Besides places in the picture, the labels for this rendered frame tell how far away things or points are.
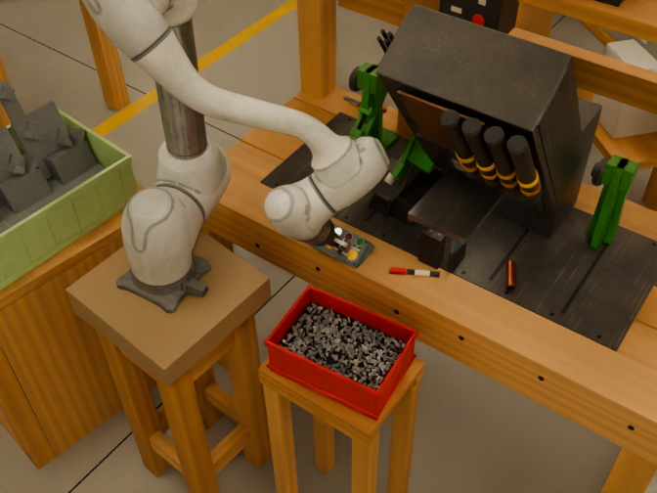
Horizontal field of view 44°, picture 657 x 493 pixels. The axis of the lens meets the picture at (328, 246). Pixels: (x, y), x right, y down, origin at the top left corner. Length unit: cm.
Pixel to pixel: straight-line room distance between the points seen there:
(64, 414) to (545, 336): 162
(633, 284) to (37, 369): 175
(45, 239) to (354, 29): 286
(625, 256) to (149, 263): 125
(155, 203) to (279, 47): 288
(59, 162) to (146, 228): 74
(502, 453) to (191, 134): 159
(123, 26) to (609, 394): 132
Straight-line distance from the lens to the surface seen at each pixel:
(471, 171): 183
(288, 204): 169
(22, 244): 240
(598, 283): 221
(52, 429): 290
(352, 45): 472
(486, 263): 219
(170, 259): 197
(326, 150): 169
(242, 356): 232
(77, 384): 282
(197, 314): 204
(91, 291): 214
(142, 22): 159
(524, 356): 201
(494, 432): 295
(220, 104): 165
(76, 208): 245
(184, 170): 200
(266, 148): 257
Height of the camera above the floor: 248
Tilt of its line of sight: 46 degrees down
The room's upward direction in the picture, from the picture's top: 1 degrees counter-clockwise
